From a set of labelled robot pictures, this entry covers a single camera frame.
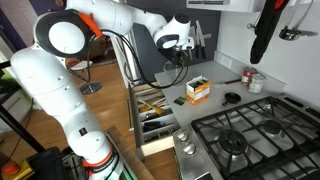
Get red emergency stop button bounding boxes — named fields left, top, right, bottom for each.
left=2, top=161, right=21, bottom=175

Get wooden kitchen drawer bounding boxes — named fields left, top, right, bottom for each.
left=128, top=85, right=180, bottom=160

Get white labelled tin can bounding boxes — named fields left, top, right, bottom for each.
left=248, top=73, right=266, bottom=94

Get orange tea box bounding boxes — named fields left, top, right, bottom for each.
left=186, top=76, right=211, bottom=105

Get white upper cabinets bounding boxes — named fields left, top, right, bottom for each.
left=186, top=0, right=266, bottom=13

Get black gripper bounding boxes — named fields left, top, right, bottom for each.
left=159, top=48, right=189, bottom=66

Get small black cast skillet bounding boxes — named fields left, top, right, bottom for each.
left=222, top=92, right=241, bottom=106

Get stainless gas stove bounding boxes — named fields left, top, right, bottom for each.
left=173, top=96, right=320, bottom=180

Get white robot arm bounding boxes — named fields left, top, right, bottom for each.
left=11, top=0, right=193, bottom=180

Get green tea bag packet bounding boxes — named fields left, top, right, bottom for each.
left=174, top=96, right=186, bottom=106

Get clear glass jar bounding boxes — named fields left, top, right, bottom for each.
left=163, top=61, right=182, bottom=84

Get hanging metal ladle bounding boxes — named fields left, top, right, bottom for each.
left=279, top=0, right=318, bottom=41

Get red labelled tin can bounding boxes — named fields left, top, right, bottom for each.
left=241, top=67, right=257, bottom=86

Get white wall outlet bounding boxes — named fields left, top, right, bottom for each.
left=221, top=56, right=231, bottom=68

